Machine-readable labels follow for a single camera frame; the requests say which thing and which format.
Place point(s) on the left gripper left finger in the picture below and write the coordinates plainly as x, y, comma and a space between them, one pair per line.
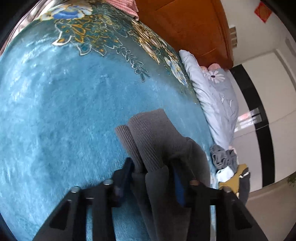
109, 194

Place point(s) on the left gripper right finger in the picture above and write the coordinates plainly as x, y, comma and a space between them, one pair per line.
198, 198

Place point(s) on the grey sweatpants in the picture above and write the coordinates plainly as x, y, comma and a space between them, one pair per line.
156, 148

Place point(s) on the mustard yellow sweater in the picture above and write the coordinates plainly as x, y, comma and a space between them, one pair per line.
233, 182

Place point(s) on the small grey garment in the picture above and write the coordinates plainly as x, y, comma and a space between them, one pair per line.
222, 158

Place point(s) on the dark navy garment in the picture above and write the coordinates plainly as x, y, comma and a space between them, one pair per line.
244, 186

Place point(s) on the white black striped wardrobe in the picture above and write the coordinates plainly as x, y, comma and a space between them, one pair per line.
265, 131

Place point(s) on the light blue floral duvet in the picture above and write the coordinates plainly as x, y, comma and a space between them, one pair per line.
216, 95

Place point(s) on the teal floral bed blanket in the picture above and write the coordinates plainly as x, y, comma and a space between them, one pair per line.
68, 79

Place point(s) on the orange wooden headboard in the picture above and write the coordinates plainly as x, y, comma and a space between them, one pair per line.
198, 26

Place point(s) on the pink folded cloth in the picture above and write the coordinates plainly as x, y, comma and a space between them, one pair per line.
127, 6

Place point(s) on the red paper wall decoration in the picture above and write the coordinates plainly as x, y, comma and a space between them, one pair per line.
263, 12

